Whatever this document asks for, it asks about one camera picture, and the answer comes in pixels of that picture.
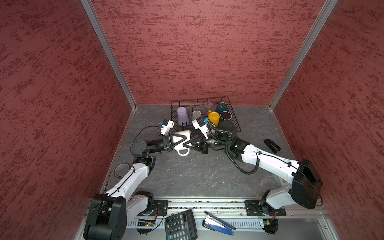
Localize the black calculator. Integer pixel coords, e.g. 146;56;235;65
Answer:
165;210;198;240

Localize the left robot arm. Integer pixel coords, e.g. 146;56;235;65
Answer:
83;133;190;240

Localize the right circuit board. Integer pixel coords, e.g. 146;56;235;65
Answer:
263;219;279;232

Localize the circuit board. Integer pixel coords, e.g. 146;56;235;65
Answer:
263;219;279;232
137;219;157;228

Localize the dark green ceramic mug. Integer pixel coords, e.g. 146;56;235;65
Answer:
216;102;228;114

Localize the lilac plastic cup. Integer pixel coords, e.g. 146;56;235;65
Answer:
177;107;190;127

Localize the black mug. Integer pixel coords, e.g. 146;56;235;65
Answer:
220;111;233;121

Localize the black wire dish rack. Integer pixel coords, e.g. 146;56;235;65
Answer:
171;97;241;134

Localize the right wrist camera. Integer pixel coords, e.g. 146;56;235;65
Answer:
192;117;209;140

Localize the clear glass cup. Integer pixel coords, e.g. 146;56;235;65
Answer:
204;101;214;112

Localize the white mug red inside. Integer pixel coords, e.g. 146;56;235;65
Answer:
172;130;192;157

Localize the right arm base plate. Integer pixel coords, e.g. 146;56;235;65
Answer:
245;200;287;217

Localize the blue black stapler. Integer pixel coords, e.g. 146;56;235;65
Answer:
203;211;236;236

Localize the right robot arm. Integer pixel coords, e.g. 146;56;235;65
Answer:
182;121;323;216

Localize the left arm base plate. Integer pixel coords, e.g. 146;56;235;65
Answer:
150;200;169;216

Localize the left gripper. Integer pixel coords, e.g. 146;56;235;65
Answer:
147;133;187;154

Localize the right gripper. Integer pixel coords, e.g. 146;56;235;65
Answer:
184;130;231;154

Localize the yellow mug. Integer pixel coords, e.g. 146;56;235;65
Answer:
208;111;220;126

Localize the cream white mug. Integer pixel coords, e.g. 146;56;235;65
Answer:
191;110;202;121

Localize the black small object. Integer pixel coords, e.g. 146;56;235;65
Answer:
264;139;281;154

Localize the left circuit board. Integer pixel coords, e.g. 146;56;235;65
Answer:
137;219;157;228

